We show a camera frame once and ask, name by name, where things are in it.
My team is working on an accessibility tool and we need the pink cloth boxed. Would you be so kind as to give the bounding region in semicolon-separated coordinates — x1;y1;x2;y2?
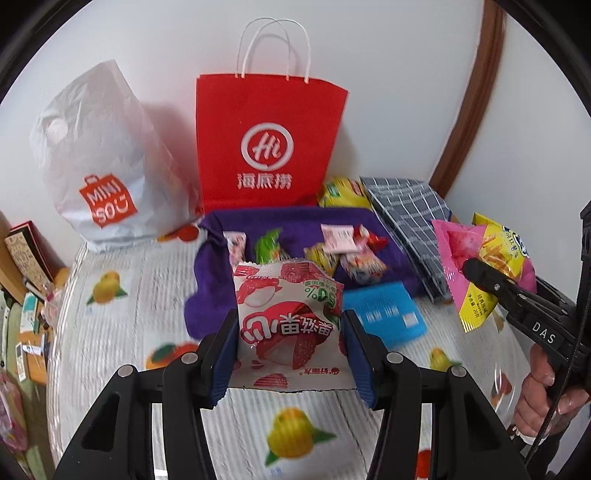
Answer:
0;374;28;453

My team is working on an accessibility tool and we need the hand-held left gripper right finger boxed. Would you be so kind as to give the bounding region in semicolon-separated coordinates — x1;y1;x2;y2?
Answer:
342;309;532;480

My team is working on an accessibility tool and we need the blue tissue box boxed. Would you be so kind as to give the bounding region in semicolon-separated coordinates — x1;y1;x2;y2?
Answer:
342;281;428;349

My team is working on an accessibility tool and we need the patterned cardboard box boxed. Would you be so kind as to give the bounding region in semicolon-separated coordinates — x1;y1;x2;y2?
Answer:
4;222;70;289

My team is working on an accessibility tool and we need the brown wooden door frame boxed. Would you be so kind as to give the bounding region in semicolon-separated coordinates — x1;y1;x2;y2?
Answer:
427;0;506;195

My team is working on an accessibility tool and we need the yellow fries snack packet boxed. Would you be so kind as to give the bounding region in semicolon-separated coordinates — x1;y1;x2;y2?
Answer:
459;212;539;333

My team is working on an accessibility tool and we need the white plastic bag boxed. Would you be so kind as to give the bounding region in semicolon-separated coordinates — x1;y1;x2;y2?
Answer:
30;60;204;254

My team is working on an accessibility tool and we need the large yellow snack bag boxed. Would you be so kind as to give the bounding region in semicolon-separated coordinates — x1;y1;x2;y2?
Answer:
316;178;374;210

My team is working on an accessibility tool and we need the teal small box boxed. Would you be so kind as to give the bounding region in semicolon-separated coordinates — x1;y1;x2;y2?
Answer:
21;295;40;333

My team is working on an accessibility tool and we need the small pink white snack packet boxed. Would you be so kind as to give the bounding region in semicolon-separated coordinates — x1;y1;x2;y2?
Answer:
322;224;356;254

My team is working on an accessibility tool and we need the small yellow snack packet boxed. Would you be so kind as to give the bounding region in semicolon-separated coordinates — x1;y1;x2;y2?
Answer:
305;244;340;273

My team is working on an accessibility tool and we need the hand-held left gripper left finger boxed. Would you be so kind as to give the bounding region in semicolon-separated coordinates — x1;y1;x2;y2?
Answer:
53;309;241;480

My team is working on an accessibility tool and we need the purple towel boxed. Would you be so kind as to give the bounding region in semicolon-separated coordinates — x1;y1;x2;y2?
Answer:
184;208;428;340

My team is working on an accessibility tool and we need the light pink snack packet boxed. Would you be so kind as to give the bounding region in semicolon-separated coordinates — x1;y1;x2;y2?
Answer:
224;231;245;268

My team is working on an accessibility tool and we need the white red lychee snack packet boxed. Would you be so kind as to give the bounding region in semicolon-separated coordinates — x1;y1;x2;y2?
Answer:
231;258;358;393

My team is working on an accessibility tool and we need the person's right hand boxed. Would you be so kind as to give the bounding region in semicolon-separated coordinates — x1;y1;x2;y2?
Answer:
515;344;591;437

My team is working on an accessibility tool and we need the red paper bag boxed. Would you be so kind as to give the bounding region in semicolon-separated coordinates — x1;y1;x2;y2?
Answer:
195;17;350;215

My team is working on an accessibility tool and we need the large pink snack packet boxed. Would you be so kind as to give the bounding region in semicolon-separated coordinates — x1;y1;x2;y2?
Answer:
431;219;509;315

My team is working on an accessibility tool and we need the green snack packet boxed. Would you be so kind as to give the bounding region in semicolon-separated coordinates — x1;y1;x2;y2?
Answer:
255;228;283;264

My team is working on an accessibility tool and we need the red striped snack packet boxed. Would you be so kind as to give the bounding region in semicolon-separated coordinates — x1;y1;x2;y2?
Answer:
339;254;386;284

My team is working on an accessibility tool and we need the grey checked cloth with star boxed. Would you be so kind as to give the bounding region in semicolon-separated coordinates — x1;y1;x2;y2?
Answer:
359;175;451;303

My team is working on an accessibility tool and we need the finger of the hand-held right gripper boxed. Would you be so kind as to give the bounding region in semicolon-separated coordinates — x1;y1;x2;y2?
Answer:
462;257;539;308

